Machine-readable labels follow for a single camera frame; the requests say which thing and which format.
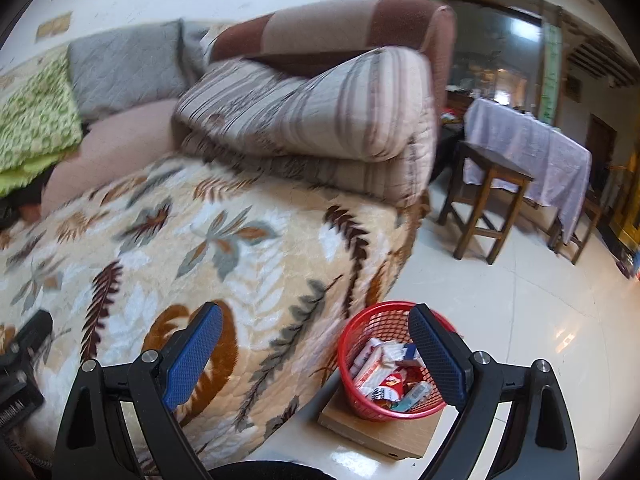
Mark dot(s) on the white medicine box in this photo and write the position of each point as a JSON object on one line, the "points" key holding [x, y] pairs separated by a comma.
{"points": [[367, 355]]}

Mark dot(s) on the dark wooden stool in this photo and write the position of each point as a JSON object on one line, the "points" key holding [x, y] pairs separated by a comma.
{"points": [[492, 160], [585, 225]]}

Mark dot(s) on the black cloth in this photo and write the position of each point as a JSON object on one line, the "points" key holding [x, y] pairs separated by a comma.
{"points": [[12, 215]]}

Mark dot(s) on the red plastic wrapper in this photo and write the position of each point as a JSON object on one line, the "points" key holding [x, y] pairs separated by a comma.
{"points": [[407, 377]]}

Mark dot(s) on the flat cardboard box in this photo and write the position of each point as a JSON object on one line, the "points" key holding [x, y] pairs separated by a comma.
{"points": [[380, 435]]}

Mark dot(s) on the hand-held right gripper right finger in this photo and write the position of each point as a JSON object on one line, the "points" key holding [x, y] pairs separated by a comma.
{"points": [[437, 360]]}

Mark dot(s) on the grey quilted pillow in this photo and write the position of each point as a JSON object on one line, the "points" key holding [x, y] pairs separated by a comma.
{"points": [[130, 70]]}

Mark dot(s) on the beige wall switch plate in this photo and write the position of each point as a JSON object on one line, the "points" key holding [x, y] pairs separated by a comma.
{"points": [[62, 23], [45, 30]]}

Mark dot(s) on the green checkered quilt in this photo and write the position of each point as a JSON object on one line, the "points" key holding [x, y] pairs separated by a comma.
{"points": [[35, 125]]}

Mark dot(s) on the red plastic mesh basket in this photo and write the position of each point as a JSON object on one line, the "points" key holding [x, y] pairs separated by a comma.
{"points": [[380, 320]]}

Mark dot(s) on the red and white carton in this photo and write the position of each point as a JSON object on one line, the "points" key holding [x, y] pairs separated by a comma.
{"points": [[375, 382]]}

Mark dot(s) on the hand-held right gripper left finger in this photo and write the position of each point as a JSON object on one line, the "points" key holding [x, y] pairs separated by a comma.
{"points": [[197, 355]]}

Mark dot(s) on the table with lilac cloth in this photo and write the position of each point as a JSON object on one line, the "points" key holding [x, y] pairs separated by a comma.
{"points": [[525, 140]]}

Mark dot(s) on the striped floral folded quilt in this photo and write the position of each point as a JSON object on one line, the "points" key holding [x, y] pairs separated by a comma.
{"points": [[310, 120]]}

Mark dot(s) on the brown wooden door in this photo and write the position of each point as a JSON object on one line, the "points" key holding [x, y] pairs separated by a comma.
{"points": [[600, 150]]}

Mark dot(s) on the leaf print plush blanket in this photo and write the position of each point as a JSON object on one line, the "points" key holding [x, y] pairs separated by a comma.
{"points": [[225, 270]]}

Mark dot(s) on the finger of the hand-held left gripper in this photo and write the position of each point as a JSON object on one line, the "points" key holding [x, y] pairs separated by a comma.
{"points": [[32, 335]]}

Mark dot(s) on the brown patchwork cushion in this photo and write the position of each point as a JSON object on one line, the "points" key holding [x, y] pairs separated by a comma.
{"points": [[325, 25]]}

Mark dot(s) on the wooden framed glass door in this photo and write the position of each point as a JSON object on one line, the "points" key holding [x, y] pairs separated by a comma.
{"points": [[500, 45]]}

